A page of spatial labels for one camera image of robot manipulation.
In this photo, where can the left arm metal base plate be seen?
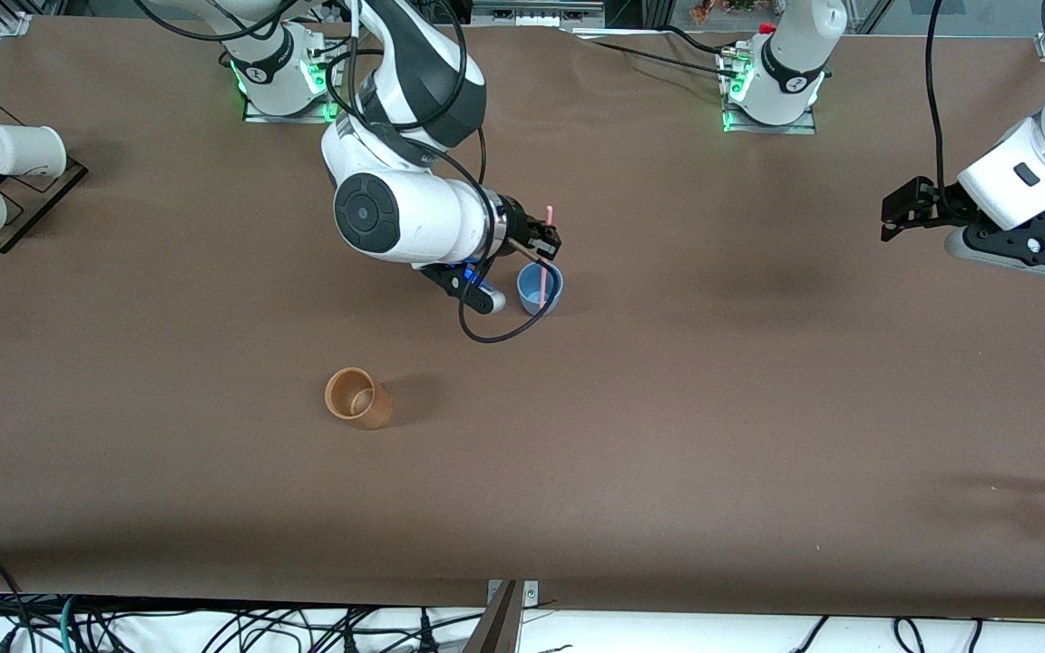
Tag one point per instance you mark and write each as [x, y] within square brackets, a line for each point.
[805, 122]

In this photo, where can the white cup with open mouth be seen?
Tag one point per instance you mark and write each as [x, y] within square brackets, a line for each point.
[28, 150]

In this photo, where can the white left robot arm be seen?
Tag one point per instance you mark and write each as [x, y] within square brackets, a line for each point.
[1030, 172]

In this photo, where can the blue cup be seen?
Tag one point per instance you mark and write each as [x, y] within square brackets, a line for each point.
[530, 295]

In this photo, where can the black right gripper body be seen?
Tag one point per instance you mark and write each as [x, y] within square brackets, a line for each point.
[522, 231]

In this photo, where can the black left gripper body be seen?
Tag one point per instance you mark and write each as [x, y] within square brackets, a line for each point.
[932, 203]

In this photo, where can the pink chopstick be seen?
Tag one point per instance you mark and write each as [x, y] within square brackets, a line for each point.
[544, 286]

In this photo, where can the metal table edge bracket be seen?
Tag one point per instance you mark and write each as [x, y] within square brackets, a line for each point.
[532, 594]

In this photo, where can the brown wooden cup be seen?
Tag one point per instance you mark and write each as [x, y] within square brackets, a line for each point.
[373, 413]

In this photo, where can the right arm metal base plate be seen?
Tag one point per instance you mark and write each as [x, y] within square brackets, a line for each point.
[250, 113]

